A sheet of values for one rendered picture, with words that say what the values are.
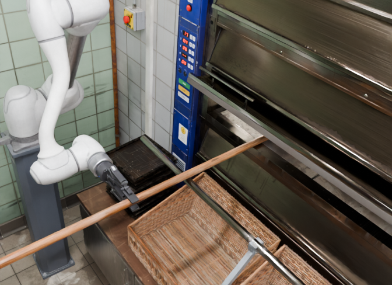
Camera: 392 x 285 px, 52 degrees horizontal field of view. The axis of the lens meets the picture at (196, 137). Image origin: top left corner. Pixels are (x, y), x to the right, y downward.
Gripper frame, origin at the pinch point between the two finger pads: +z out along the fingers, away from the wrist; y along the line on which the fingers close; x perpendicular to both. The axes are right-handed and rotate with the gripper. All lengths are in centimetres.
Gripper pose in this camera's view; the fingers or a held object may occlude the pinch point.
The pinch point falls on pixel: (130, 200)
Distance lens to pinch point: 151.8
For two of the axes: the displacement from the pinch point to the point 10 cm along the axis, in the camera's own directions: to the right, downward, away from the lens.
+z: 6.2, 5.1, -6.0
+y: -0.8, 8.0, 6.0
